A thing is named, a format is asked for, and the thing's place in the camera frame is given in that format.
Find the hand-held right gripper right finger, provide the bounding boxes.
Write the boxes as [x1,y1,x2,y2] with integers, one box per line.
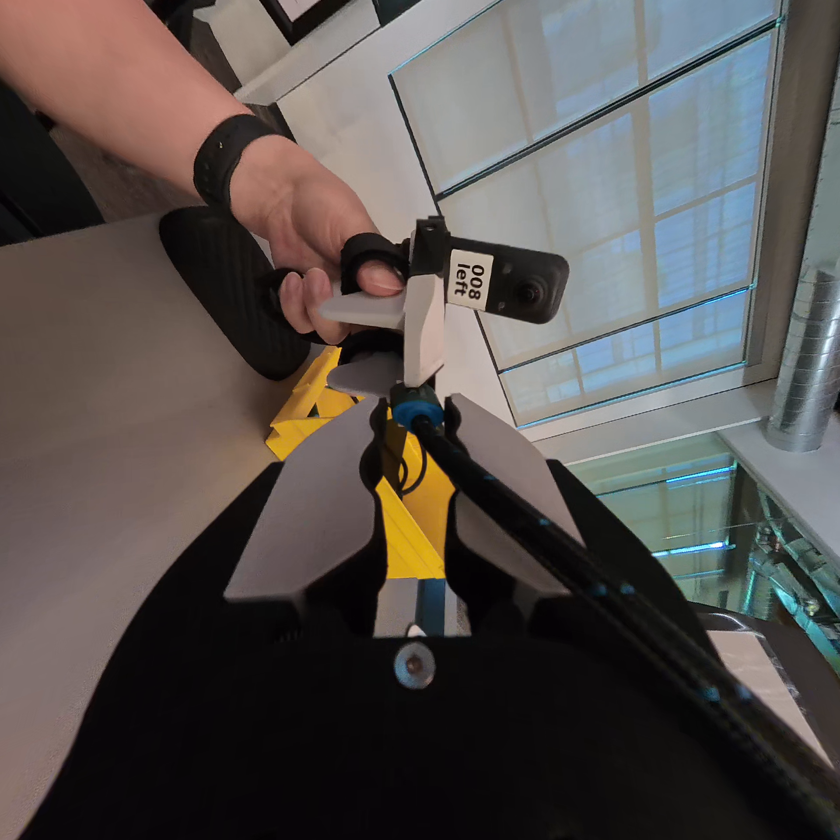
[443,392,586,599]

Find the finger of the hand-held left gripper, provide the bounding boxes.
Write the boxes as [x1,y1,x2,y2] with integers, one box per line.
[327,331,403,399]
[320,274,448,389]

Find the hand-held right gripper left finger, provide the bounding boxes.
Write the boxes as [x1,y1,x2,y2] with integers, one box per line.
[223,395,391,611]

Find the black hdmi cable teal plug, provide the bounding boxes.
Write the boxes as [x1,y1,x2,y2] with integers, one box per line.
[389,382,840,815]

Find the person's left forearm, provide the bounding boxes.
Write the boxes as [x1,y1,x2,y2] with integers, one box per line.
[0,0,240,198]

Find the person's left hand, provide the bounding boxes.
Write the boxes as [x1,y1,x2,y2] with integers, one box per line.
[230,138,406,345]

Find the yellow plastic board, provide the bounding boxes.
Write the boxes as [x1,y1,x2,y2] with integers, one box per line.
[264,344,455,580]

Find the large glass window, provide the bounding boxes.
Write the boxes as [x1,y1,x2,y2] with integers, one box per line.
[389,0,786,429]

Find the black wristband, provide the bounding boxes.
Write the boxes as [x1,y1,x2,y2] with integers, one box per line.
[192,113,294,209]

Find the silver spiral duct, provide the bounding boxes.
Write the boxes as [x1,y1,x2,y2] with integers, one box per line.
[765,264,840,455]

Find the black picture frame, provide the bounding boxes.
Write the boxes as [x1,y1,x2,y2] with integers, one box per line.
[258,0,383,48]

